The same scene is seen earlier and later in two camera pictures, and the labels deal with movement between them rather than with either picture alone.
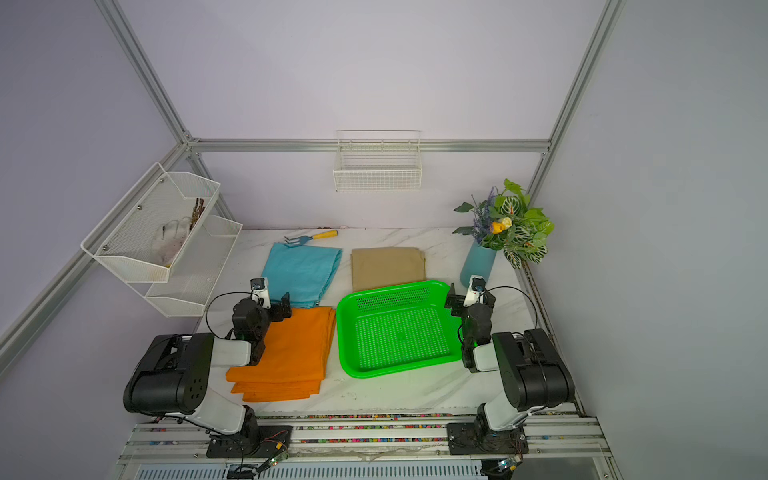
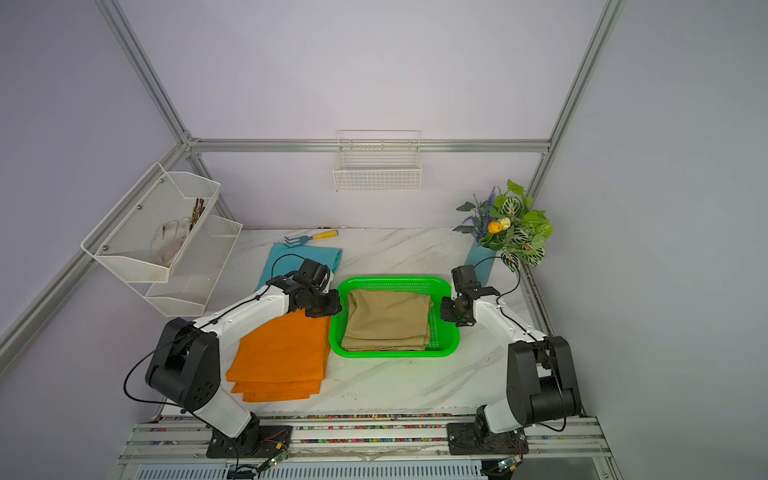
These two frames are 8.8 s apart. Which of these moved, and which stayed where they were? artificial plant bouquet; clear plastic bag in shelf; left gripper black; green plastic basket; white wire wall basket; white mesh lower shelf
Moved: green plastic basket; left gripper black
Stayed: white mesh lower shelf; clear plastic bag in shelf; white wire wall basket; artificial plant bouquet
